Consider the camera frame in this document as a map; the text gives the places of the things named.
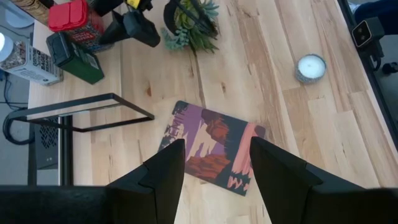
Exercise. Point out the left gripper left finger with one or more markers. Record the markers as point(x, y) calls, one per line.
point(155, 186)

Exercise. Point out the person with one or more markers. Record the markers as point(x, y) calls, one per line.
point(376, 9)

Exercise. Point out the red-lid patterned tin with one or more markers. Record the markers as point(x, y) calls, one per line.
point(71, 15)

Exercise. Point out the green tin black lid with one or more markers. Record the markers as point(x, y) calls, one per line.
point(77, 62)

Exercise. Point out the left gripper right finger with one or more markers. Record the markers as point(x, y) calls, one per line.
point(280, 186)

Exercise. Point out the patterned candle tin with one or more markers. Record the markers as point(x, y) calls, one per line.
point(311, 67)

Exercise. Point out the Yosemite landscape notebook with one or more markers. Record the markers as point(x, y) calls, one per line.
point(214, 146)

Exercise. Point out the succulent plant black pot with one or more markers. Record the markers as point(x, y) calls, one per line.
point(189, 28)

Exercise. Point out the black table camera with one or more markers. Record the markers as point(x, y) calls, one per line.
point(363, 32)

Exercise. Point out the wooden shelf black frame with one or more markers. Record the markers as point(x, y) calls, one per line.
point(93, 84)

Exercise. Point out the white-lid spice jar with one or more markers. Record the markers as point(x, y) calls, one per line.
point(28, 62)

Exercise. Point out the grey round-base floor stand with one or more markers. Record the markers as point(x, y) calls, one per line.
point(17, 18)

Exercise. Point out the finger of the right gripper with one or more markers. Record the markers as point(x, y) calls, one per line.
point(141, 29)
point(110, 31)

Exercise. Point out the yellow tag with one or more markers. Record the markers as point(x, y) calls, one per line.
point(133, 3)

